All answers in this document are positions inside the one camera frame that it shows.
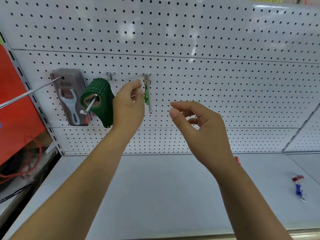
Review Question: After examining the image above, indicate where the green keychain bottle opener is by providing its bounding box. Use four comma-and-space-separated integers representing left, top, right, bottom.
143, 82, 151, 105

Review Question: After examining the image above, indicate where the blue keychain bottle opener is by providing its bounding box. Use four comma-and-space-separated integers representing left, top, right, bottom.
295, 183, 308, 202

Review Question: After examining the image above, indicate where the short metal peg hook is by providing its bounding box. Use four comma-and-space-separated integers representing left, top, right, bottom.
80, 93, 99, 115

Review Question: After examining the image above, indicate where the stack of green bottle openers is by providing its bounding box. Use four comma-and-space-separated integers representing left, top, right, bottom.
80, 77, 116, 128

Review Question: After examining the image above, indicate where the person's left hand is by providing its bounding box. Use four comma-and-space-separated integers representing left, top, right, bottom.
111, 80, 145, 143

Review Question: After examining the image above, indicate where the long metal peg hook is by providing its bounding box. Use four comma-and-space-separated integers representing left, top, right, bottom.
0, 76, 64, 109

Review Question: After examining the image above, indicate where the angled white pegboard panel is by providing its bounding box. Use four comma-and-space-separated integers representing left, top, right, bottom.
283, 104, 320, 153

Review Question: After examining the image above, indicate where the person's left forearm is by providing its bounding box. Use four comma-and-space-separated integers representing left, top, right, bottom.
10, 129, 137, 240

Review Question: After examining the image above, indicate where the person's right hand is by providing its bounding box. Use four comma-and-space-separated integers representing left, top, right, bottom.
169, 101, 235, 171

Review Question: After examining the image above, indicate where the red paper bag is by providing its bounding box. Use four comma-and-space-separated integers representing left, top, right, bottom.
0, 43, 47, 167

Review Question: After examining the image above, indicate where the red cord handle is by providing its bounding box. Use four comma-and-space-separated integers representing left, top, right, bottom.
0, 134, 43, 186

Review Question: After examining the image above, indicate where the pink and white packet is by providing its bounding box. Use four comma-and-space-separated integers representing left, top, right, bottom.
287, 0, 320, 7

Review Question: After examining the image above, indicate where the slotted white shelf upright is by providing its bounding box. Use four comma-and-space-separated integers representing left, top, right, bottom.
0, 31, 64, 157

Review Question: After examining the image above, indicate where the stack of packaged bottle openers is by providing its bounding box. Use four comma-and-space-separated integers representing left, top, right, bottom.
49, 68, 93, 127

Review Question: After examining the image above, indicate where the person's right forearm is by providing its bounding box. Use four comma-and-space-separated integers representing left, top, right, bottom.
209, 157, 293, 240

